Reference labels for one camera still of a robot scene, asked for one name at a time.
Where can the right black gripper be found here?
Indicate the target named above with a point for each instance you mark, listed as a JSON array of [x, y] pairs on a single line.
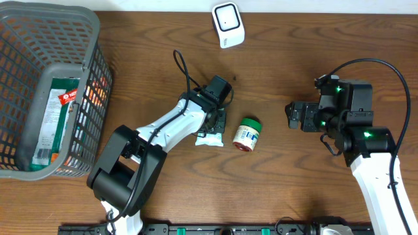
[[309, 108]]

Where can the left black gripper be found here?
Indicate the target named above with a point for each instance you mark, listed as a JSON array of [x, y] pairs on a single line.
[[222, 124]]

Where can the light blue tissue pack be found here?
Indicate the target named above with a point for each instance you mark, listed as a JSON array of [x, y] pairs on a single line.
[[209, 139]]

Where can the green lid white jar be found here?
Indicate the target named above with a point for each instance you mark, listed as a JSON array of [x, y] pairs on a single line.
[[247, 134]]

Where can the red Nescafe stick sachet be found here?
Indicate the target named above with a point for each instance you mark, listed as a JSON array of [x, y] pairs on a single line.
[[67, 97]]

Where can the green 3M package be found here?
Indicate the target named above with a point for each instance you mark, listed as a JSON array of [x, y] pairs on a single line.
[[54, 124]]

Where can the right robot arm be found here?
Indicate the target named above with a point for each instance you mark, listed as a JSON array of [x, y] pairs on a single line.
[[344, 114]]

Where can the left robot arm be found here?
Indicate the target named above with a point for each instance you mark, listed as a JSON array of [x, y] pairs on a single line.
[[126, 172]]

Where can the white barcode scanner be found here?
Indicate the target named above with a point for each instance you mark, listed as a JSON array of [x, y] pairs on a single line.
[[228, 24]]

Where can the grey plastic shopping basket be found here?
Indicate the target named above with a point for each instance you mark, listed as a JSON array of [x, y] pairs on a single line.
[[39, 42]]

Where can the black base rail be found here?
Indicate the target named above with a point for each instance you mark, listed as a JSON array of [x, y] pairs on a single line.
[[163, 229]]

